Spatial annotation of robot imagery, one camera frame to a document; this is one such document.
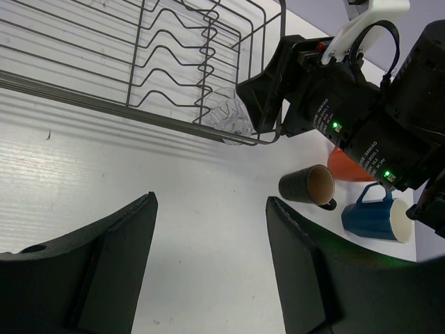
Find dark grey mug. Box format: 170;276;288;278
278;164;337;211

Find orange mug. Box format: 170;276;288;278
327;147;375;182

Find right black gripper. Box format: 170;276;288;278
236;35;333;138

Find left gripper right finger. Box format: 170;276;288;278
266;196;444;333

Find clear glass cup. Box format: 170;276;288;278
202;88;253;137

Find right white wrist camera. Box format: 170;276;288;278
321;0;410;65

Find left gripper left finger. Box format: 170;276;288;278
1;192;158;333

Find blue mug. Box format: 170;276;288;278
341;182;414;244

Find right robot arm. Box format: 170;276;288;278
236;20;444;235

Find dark wire dish rack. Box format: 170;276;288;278
1;1;286;146

